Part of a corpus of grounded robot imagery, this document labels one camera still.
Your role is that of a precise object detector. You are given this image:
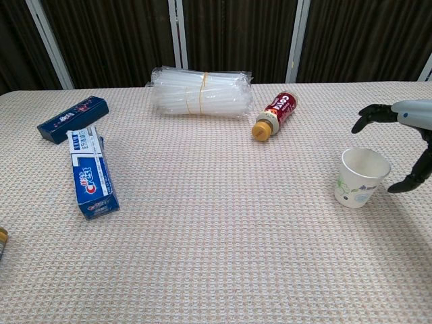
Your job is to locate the white floral paper cup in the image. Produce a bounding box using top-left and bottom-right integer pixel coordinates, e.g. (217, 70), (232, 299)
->
(333, 147), (392, 209)

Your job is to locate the white partition frame post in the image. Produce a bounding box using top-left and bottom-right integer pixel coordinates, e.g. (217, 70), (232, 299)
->
(284, 0), (311, 84)
(25, 0), (75, 90)
(167, 0), (189, 70)
(416, 53), (432, 82)

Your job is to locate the red coffee drink bottle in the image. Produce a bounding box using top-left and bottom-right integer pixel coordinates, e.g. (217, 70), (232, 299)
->
(251, 90), (300, 141)

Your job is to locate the Crest toothpaste box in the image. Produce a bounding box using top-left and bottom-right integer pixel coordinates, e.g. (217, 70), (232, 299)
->
(65, 125), (121, 221)

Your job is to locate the dark blue toothpaste box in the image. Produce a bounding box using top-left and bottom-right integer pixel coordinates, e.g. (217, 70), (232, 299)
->
(36, 96), (110, 146)

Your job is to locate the bottle with yellow cap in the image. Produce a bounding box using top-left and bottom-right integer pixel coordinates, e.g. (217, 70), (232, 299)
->
(0, 227), (9, 261)

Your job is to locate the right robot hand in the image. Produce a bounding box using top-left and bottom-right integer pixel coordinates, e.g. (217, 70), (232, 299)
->
(350, 99), (432, 194)

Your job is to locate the pack of clear plastic straws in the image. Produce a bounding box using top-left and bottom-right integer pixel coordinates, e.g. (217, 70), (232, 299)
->
(145, 66), (254, 119)

